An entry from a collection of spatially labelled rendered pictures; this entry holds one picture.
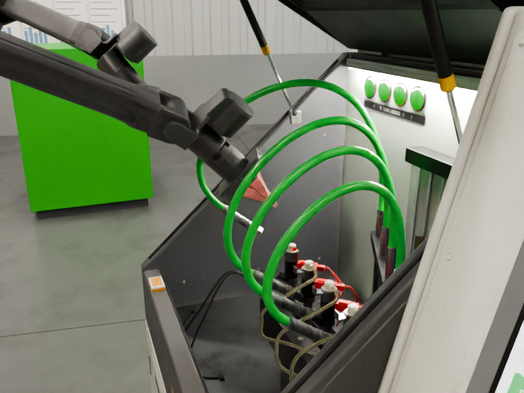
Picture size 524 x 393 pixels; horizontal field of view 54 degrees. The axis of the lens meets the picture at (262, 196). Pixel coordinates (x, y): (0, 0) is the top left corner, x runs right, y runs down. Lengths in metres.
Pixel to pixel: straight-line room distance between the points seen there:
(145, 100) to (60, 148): 3.42
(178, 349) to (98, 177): 3.39
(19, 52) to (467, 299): 0.68
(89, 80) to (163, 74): 6.56
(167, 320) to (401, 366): 0.53
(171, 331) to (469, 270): 0.63
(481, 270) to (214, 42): 6.94
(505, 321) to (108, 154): 3.87
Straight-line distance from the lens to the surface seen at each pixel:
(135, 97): 0.85
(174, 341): 1.04
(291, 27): 7.65
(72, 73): 0.83
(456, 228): 0.66
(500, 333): 0.61
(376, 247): 1.06
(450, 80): 0.68
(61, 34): 1.28
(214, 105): 0.88
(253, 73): 7.55
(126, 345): 2.72
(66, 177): 4.31
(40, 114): 4.20
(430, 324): 0.69
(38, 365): 2.73
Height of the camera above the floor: 1.54
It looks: 20 degrees down
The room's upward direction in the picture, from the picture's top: straight up
